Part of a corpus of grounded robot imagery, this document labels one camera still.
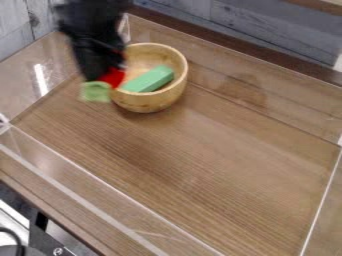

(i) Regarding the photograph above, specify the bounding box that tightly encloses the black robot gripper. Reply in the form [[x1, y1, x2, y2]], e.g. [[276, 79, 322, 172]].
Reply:
[[56, 0, 131, 81]]

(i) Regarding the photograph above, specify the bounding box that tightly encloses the red plush strawberry toy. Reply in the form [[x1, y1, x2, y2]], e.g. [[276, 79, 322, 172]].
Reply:
[[79, 66, 128, 104]]

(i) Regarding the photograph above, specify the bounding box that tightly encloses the wooden bowl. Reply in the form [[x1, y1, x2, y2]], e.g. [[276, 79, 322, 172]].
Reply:
[[111, 43, 188, 113]]

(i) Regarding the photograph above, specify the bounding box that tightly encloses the green rectangular block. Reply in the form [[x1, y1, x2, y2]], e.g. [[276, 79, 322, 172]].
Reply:
[[120, 65, 173, 93]]

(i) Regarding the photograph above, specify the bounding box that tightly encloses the clear acrylic corner bracket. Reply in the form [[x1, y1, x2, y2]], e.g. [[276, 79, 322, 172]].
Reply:
[[117, 14, 131, 43]]

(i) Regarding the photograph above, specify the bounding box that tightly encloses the clear acrylic tray wall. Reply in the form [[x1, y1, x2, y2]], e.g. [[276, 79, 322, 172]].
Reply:
[[0, 114, 223, 256]]

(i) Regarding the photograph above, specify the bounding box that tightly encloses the black table leg bracket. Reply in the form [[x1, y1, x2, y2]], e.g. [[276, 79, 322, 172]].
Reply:
[[0, 209, 77, 256]]

